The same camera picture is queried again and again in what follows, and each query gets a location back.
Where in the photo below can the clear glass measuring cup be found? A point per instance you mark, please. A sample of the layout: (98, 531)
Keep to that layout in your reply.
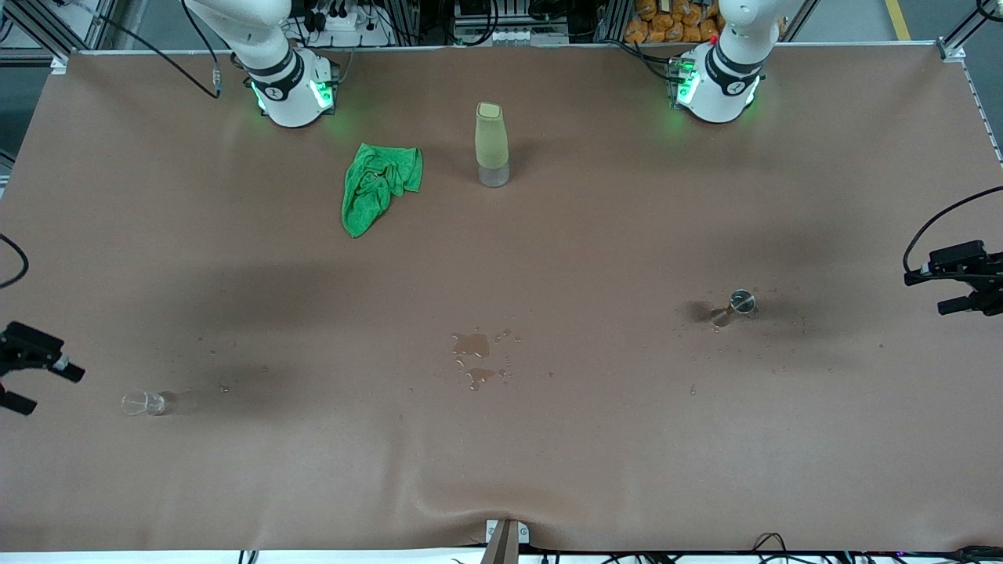
(145, 403)

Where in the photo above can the pile of orange items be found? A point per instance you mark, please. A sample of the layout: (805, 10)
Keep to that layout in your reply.
(650, 27)

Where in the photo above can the green cloth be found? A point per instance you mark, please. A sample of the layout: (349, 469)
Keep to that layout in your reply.
(368, 196)

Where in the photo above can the clear glass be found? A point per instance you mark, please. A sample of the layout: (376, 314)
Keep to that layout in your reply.
(740, 301)

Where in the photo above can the brown liquid puddle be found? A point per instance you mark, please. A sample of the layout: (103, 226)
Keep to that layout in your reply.
(472, 345)

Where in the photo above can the olive green bottle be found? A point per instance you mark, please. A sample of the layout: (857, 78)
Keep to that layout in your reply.
(491, 141)

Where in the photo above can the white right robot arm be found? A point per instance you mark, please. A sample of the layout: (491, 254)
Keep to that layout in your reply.
(290, 110)

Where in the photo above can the brown table mat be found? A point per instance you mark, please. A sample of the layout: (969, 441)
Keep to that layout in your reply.
(548, 454)

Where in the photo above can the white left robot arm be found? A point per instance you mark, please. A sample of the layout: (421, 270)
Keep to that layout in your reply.
(717, 102)

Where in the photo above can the white power strip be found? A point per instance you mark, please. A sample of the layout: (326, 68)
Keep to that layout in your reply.
(345, 23)

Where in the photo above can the metal table edge bracket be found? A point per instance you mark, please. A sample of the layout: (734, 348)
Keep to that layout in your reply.
(505, 544)

